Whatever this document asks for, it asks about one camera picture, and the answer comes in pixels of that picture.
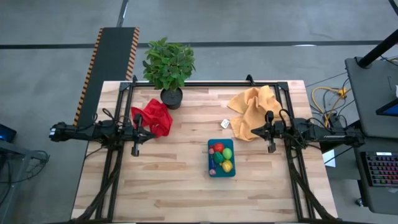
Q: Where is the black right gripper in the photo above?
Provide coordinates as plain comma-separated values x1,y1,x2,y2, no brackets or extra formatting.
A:
251,110,277,154

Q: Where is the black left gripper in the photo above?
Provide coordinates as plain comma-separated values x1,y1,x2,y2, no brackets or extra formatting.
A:
131,113,156,157

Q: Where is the yellow toy pineapple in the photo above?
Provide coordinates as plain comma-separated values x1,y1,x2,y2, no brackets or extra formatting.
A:
221,159,234,174

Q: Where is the teal plastic tupperware container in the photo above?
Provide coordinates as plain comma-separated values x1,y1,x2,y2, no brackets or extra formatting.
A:
207,138,236,178

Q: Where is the red cloth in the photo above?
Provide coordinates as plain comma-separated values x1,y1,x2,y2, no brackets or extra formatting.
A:
130,98,174,139

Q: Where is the yellow cloth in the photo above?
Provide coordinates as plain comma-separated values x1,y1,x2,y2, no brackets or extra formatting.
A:
226,85,292,142

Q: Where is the white paper sheet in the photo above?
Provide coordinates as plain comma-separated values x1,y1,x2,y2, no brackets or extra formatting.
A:
322,149,336,168

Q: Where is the potted green plant black pot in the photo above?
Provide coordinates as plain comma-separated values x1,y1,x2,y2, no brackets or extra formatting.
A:
142,37,197,110

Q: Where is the black ramp with hazard stripes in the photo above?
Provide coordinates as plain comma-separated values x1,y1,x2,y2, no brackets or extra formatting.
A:
73,27,141,127

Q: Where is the dark grey desk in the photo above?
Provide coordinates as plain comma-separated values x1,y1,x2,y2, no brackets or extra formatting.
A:
344,57,398,139

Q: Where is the backlit keyboard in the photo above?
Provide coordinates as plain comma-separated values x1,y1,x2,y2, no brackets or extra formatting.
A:
365,151,398,187

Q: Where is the blue screen laptop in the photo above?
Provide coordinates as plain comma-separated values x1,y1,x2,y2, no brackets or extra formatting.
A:
375,98,398,118

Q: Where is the black device blue screen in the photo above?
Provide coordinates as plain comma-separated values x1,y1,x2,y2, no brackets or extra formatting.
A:
0,123,17,143

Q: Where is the black pole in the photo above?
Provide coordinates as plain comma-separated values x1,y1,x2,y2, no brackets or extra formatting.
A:
356,28,398,69

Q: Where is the yellow floor cable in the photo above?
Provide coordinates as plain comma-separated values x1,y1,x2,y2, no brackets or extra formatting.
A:
311,86,352,128

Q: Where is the black aluminium table frame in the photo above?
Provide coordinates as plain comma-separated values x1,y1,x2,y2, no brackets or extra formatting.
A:
73,74,343,224

